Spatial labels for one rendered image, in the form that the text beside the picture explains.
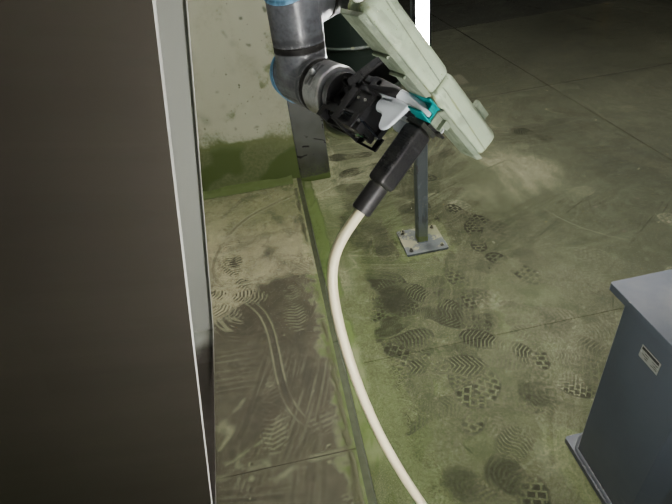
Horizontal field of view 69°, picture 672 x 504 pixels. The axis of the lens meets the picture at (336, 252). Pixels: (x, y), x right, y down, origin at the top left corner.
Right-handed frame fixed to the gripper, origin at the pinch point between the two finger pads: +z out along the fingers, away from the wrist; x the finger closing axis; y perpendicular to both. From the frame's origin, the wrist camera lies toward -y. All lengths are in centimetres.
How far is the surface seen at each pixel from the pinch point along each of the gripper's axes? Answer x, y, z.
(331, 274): -2.6, 25.6, -0.1
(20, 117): 38.2, 27.8, -2.3
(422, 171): -112, -19, -94
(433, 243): -144, 1, -90
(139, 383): 12, 51, -3
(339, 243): -0.7, 21.4, -0.7
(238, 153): -99, 22, -203
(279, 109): -97, -11, -191
